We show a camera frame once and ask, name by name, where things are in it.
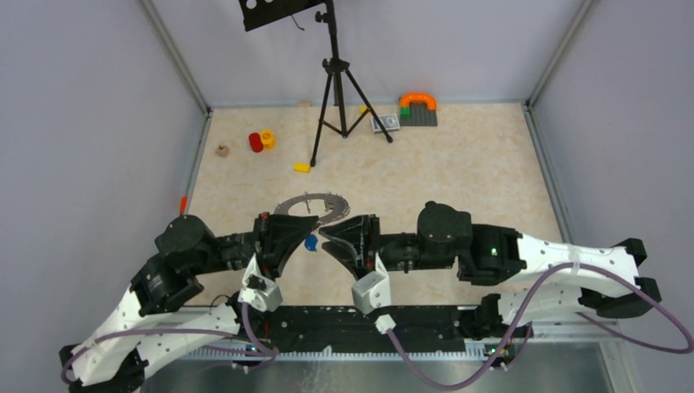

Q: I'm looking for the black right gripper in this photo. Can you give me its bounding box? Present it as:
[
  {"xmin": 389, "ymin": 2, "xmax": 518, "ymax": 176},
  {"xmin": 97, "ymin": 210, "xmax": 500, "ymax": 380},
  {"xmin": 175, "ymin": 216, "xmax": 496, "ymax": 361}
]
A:
[{"xmin": 319, "ymin": 215, "xmax": 457, "ymax": 282}]

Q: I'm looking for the yellow plastic cylinder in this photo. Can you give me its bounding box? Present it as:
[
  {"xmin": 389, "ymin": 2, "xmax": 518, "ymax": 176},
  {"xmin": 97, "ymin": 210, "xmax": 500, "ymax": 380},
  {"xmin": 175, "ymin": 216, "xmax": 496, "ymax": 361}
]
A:
[{"xmin": 260, "ymin": 129, "xmax": 276, "ymax": 150}]

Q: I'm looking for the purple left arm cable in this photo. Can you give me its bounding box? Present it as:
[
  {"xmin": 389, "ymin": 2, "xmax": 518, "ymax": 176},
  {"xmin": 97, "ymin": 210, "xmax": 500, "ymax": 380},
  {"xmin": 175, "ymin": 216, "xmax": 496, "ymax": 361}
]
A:
[{"xmin": 61, "ymin": 302, "xmax": 280, "ymax": 386}]

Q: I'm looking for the blue plastic key tag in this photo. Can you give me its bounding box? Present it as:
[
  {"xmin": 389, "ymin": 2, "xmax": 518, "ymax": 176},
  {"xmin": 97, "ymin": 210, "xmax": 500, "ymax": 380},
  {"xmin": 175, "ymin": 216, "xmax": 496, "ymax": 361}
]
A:
[{"xmin": 304, "ymin": 234, "xmax": 318, "ymax": 252}]

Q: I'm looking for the red plastic cylinder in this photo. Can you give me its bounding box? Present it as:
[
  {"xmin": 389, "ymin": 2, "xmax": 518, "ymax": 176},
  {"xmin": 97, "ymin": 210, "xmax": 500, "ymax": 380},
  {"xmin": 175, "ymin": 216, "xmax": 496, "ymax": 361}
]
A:
[{"xmin": 248, "ymin": 133, "xmax": 264, "ymax": 153}]

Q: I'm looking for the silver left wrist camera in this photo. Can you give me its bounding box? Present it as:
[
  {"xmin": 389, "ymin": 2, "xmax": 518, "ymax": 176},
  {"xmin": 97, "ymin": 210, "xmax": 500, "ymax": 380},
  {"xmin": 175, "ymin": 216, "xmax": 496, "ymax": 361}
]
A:
[{"xmin": 238, "ymin": 254, "xmax": 283, "ymax": 312}]

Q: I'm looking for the blue playing card box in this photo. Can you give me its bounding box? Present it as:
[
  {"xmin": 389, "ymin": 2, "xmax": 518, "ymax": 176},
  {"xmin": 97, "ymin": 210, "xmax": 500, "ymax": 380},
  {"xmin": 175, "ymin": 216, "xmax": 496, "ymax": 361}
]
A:
[{"xmin": 371, "ymin": 114, "xmax": 400, "ymax": 133}]

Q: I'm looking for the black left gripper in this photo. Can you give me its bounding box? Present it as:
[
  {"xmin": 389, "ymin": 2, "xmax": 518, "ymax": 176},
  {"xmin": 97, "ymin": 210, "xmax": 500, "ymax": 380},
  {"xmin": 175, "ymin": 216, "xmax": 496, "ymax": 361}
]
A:
[{"xmin": 191, "ymin": 210, "xmax": 322, "ymax": 282}]

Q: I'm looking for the yellow lego brick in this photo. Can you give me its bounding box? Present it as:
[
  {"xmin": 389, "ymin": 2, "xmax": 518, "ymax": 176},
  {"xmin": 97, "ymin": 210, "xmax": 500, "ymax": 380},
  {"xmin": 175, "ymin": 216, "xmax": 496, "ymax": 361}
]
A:
[{"xmin": 293, "ymin": 162, "xmax": 311, "ymax": 174}]

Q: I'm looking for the small wooden block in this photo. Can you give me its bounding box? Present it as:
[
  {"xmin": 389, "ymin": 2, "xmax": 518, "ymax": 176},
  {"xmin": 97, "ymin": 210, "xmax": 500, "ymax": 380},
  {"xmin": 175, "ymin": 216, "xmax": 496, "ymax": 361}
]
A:
[{"xmin": 215, "ymin": 144, "xmax": 230, "ymax": 158}]

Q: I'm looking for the orange plastic arch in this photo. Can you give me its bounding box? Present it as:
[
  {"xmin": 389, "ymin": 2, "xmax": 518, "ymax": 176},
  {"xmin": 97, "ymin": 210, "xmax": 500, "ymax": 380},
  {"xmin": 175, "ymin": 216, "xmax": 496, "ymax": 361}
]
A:
[{"xmin": 399, "ymin": 93, "xmax": 438, "ymax": 111}]

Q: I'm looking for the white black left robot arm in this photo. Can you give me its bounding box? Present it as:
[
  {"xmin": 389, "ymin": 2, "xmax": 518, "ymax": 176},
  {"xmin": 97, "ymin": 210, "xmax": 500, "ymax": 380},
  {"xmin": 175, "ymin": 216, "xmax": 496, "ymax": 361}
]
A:
[{"xmin": 59, "ymin": 212, "xmax": 318, "ymax": 392}]

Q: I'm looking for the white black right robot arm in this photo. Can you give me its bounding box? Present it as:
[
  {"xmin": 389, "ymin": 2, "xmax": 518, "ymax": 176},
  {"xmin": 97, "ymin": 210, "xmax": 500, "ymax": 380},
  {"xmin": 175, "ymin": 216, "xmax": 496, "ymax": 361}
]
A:
[{"xmin": 320, "ymin": 201, "xmax": 661, "ymax": 337}]

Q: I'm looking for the black perforated mount plate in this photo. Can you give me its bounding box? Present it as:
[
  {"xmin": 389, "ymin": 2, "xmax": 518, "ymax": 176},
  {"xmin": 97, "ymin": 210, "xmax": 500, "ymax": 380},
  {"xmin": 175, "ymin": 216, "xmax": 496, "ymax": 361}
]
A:
[{"xmin": 238, "ymin": 0, "xmax": 328, "ymax": 32}]

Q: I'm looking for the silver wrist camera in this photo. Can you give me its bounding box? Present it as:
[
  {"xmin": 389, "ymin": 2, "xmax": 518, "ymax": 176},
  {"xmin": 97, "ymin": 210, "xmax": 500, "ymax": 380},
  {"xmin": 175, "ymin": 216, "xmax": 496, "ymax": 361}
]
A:
[
  {"xmin": 238, "ymin": 254, "xmax": 283, "ymax": 312},
  {"xmin": 351, "ymin": 254, "xmax": 396, "ymax": 335}
]

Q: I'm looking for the black tripod stand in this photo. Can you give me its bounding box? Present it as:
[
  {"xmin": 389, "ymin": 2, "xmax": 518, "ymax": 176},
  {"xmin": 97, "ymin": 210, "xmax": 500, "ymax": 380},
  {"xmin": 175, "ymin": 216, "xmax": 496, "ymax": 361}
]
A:
[{"xmin": 309, "ymin": 1, "xmax": 394, "ymax": 168}]

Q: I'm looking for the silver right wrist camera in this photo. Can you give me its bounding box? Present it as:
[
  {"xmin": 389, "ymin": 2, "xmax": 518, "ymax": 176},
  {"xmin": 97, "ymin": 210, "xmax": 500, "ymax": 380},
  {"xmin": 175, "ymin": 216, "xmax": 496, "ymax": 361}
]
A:
[{"xmin": 351, "ymin": 254, "xmax": 396, "ymax": 335}]

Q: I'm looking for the grey lego baseplate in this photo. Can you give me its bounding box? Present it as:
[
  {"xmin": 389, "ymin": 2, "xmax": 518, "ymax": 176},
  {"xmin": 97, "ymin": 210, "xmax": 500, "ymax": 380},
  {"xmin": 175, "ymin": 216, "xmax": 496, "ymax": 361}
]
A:
[{"xmin": 399, "ymin": 104, "xmax": 438, "ymax": 127}]

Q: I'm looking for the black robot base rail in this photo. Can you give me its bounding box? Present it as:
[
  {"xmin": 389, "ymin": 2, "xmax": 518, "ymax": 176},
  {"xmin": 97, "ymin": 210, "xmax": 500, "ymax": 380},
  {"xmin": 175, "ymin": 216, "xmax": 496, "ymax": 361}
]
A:
[{"xmin": 249, "ymin": 295, "xmax": 509, "ymax": 355}]

